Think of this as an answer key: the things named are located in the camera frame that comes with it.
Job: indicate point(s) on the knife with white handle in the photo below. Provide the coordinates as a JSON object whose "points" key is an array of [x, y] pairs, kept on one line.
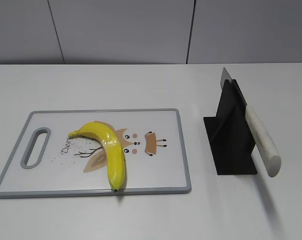
{"points": [[267, 149]]}

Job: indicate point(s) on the yellow plastic banana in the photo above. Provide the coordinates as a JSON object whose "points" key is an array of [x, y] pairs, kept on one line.
{"points": [[106, 136]]}

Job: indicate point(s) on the black knife stand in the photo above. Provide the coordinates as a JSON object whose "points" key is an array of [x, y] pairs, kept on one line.
{"points": [[230, 139]]}

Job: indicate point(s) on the white cutting board grey rim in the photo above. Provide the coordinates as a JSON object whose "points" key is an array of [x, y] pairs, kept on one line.
{"points": [[46, 163]]}

